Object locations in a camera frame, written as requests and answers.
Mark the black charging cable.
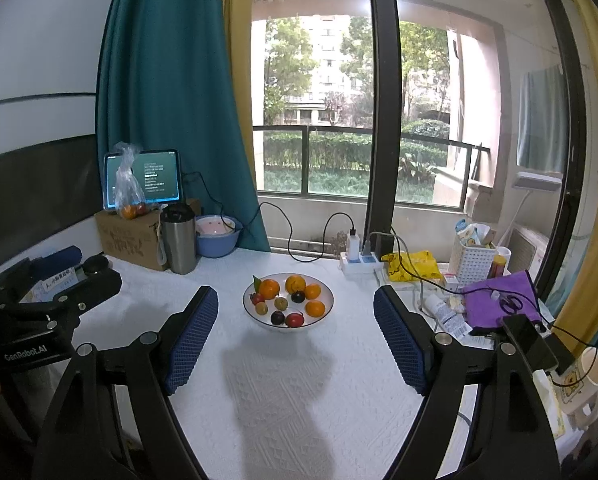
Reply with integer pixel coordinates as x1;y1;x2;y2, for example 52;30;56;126
181;170;357;265

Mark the white ceramic bowl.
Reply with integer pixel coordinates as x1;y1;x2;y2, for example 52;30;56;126
243;273;335;332

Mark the yellow plastic bag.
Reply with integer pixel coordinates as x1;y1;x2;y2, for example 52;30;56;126
381;250;441;282

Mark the orange mandarin with leaf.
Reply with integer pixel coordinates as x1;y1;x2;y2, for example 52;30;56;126
253;276;281;300

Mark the stainless steel tumbler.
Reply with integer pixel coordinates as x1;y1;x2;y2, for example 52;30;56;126
160;203;197;275

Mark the cardboard box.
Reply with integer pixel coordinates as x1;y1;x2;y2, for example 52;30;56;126
92;198;203;272

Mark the white power strip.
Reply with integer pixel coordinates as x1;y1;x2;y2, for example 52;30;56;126
339;252;385;276

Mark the white perforated basket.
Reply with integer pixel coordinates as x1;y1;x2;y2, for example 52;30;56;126
449;236;497;287

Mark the black key fob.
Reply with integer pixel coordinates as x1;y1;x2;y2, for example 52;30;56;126
81;254;110;278

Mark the purple cloth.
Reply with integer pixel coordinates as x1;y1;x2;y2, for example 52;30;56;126
462;271;542;330

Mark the blue plastic bowl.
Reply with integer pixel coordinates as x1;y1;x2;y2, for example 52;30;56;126
195;214;243;258

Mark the small medicine box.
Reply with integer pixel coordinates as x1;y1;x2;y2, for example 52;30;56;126
19;268;85;304

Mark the white cartoon mug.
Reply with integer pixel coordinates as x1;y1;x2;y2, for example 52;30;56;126
552;347;598;430

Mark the plastic bag of fruit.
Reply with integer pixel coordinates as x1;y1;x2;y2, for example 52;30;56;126
113;142;147;220

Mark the black smartphone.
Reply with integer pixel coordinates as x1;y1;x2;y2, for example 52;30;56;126
500;314;558;373

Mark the dark purple plum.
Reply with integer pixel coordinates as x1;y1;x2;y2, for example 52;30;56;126
271;311;285;326
291;290;305;304

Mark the grey cable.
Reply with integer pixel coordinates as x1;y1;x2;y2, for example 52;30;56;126
366;231;480;426

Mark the large orange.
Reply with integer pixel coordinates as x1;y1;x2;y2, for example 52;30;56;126
285;274;305;295

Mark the yellow-green small fruit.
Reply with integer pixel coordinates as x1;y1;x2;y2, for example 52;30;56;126
274;297;288;311

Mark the small orange mandarin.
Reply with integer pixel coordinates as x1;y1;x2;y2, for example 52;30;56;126
305;283;322;300

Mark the balcony railing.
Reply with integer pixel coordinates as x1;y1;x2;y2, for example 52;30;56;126
253;120;490;211

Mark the white desk lamp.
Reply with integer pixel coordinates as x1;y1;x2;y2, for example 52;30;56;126
497;170;562;246

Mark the black power adapter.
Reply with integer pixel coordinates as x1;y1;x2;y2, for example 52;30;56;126
375;234;395;259

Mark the tablet with lit screen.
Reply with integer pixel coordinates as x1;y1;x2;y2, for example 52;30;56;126
102;150;183;210

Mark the hanging blue-grey towel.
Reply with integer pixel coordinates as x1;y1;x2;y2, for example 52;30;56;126
517;65;568;174

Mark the orange bottle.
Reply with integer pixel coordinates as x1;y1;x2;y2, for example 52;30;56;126
488;246;512;278

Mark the red tomato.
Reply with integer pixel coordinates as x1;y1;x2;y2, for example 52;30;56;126
285;312;305;328
250;292;264;304

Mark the white tube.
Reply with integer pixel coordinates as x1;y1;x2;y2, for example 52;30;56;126
424;294;472;340

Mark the white charger adapter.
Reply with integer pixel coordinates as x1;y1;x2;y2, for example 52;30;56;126
346;229;360;262

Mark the teal curtain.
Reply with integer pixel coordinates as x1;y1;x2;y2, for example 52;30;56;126
96;0;270;252

